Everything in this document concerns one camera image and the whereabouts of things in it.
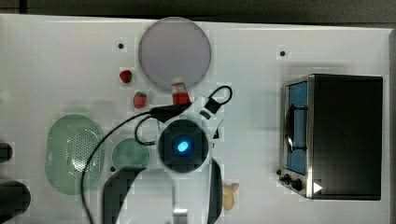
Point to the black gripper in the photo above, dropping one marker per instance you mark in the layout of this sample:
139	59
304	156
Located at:
164	113

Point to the red ketchup bottle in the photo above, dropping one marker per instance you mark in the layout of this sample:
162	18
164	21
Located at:
180	94

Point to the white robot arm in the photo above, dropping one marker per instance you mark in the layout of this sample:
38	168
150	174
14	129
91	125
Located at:
185	185

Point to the green plastic strainer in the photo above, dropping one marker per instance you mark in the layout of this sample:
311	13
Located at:
70	142

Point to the pink toy strawberry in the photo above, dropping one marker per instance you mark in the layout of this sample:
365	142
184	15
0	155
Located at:
140	99

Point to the green plastic mug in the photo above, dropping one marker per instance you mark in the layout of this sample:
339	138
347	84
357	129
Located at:
128	153

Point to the dark red toy strawberry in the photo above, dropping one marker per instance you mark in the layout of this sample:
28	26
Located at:
126	76

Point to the grey round plate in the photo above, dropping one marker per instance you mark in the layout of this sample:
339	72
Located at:
174	49

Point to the beige toy garlic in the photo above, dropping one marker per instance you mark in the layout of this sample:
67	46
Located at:
228	199

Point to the black cylinder upper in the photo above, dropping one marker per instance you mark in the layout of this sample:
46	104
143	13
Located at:
6	152

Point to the black cylinder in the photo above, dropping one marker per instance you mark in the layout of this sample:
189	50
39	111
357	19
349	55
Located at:
15	199
6	152

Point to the silver black toaster oven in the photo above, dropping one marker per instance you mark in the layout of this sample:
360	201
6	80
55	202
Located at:
332	137

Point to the black cylinder lower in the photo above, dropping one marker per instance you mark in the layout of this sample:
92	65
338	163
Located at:
15	199

